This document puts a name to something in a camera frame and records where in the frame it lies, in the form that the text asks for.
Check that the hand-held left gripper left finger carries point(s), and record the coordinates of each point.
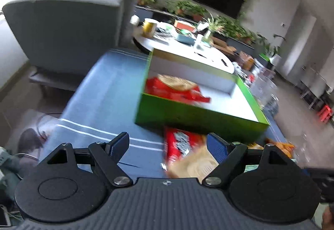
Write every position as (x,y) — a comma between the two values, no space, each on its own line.
(120,142)

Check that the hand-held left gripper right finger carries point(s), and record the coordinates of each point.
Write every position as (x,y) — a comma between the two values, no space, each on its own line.
(216,147)

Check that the red white-lettered biscuit packet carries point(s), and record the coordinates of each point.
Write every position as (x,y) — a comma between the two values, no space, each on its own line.
(177,141)

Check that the green cardboard box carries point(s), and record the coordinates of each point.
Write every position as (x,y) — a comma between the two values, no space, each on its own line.
(182,118)

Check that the yellow orange snack bag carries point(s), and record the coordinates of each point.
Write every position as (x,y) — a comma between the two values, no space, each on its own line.
(283,146)

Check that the red cracker packet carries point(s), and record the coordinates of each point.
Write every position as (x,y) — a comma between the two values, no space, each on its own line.
(167,91)

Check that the person's right hand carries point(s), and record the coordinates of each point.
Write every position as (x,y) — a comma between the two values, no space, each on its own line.
(329,219)

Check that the blue striped blanket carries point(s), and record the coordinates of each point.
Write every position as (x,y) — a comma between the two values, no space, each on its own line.
(104,94)

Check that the red plastic stool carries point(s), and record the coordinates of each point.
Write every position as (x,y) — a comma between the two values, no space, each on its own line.
(325,113)

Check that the clear glass pitcher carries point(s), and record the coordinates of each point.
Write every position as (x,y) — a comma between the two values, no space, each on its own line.
(263,86)

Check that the orange printed carton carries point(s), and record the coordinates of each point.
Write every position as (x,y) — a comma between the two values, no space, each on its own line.
(246,60)

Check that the round white coffee table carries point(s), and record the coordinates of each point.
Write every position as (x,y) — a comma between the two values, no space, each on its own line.
(182,50)

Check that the open cardboard box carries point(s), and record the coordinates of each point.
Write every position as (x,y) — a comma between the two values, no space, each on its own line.
(221,43)

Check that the light blue basket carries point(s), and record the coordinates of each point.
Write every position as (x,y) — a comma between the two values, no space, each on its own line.
(186,38)

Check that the yellow can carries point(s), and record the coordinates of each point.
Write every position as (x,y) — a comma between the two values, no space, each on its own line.
(149,28)

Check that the spider plant in vase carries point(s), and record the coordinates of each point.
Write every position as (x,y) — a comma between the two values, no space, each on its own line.
(214,25)

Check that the white cup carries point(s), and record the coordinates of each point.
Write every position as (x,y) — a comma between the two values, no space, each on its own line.
(135,20)

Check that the grey sofa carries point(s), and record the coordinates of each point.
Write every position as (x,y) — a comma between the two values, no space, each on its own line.
(65,29)

